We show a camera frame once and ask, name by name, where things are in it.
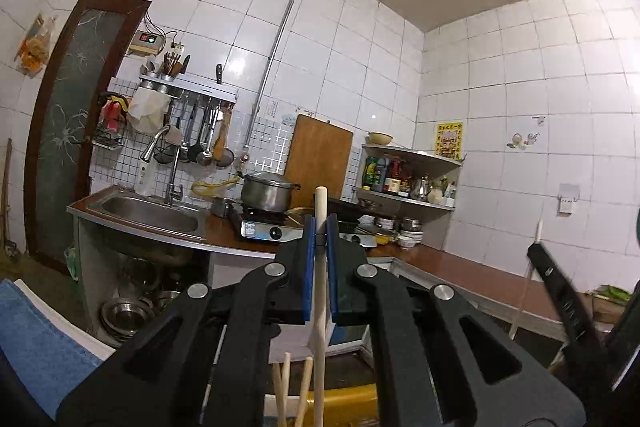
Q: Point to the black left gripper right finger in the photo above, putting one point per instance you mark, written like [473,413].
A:
[439,361]

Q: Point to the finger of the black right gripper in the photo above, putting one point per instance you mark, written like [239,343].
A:
[622,344]
[584,356]

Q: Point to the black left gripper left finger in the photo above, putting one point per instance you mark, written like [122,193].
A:
[202,362]

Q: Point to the wooden chopstick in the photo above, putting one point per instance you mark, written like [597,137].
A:
[320,298]
[528,278]
[278,393]
[285,380]
[303,392]

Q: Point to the kitchen counter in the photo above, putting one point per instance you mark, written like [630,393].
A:
[495,292]

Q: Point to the gold perforated utensil holder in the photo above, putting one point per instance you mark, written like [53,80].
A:
[352,406]

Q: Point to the stainless steel sink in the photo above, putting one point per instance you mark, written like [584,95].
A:
[151,213]

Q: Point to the blue textured towel mat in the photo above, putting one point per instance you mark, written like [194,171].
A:
[45,362]

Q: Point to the gas stove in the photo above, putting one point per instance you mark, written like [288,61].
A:
[263,226]

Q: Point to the steel cooking pot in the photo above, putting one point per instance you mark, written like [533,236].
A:
[267,191]

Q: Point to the corner shelf with bottles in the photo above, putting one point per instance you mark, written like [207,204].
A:
[415,187]

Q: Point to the wooden cutting board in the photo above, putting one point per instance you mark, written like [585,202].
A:
[318,156]

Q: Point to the brown framed glass door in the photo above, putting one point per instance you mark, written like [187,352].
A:
[86,56]

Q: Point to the wall utensil rack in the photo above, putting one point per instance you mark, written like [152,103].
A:
[189,112]

